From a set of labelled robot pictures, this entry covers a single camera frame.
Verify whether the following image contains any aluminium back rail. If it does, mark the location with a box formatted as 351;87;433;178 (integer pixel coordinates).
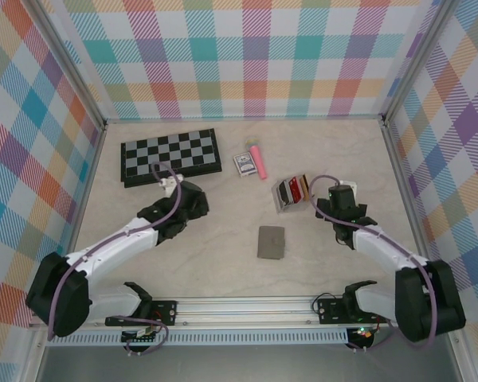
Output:
102;114;388;125

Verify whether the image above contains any grey card holder wallet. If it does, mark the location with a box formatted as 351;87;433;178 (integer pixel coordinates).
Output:
257;225;287;260

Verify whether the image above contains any stack of red cards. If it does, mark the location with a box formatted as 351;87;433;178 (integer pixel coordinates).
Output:
286;177;304;204

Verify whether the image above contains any perforated metal cable tray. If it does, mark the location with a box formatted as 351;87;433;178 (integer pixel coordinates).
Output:
45;333;350;346

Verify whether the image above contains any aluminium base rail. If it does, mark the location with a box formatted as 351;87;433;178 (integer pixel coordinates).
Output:
27;296;469;330

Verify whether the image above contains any aluminium side rail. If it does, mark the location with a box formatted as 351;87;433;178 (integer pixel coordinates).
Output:
381;123;469;299
53;123;108;299

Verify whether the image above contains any blue playing card deck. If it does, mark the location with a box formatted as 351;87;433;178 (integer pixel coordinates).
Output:
233;152;258;177

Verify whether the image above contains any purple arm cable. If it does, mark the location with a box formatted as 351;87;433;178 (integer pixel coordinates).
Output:
47;161;183;357
308;174;437;353

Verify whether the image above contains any black and grey chessboard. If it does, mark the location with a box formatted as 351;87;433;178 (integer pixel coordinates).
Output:
120;127;223;188

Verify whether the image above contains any small green circuit board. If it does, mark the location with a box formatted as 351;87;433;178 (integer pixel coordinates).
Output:
121;326;161;344

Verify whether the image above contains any aluminium frame post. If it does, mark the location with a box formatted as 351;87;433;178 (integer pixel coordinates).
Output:
380;0;461;128
25;0;108;132

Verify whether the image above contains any pink toy microphone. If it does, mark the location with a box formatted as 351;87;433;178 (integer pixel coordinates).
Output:
245;136;268;180

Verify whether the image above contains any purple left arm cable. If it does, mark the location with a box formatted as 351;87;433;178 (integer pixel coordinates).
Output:
47;161;183;357

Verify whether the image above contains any small electronics module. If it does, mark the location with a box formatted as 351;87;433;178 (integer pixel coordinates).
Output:
348;325;376;342

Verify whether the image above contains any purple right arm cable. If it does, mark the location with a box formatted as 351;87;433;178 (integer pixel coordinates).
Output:
308;174;437;353

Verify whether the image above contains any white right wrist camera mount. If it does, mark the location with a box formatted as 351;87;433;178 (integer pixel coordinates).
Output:
337;180;360;199

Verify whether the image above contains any stack of black VIP cards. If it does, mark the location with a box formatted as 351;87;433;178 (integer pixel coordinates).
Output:
276;181;292;208

